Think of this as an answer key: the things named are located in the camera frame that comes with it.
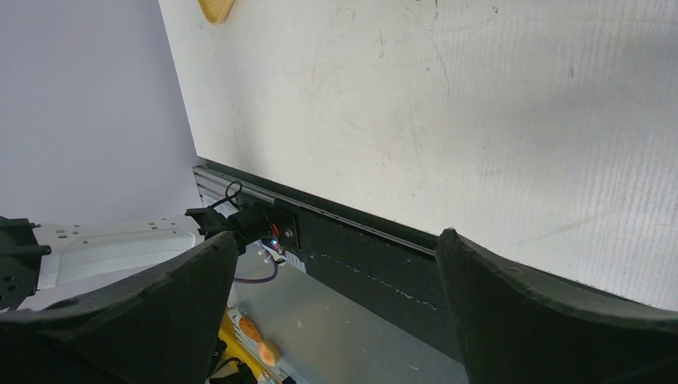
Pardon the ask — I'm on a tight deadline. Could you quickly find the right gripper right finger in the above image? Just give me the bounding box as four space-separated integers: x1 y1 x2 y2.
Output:
436 229 677 383

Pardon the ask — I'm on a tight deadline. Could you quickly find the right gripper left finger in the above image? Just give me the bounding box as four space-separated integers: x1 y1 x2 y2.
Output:
1 232 240 383

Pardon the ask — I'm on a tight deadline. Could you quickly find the yellow serving tray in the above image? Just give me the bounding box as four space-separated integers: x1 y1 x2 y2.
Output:
197 0 235 25

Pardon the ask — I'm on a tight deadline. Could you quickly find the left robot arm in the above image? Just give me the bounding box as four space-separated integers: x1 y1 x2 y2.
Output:
1 215 204 312

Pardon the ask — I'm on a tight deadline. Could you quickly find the black mounting base plate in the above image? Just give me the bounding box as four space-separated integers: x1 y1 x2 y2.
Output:
193 161 463 362

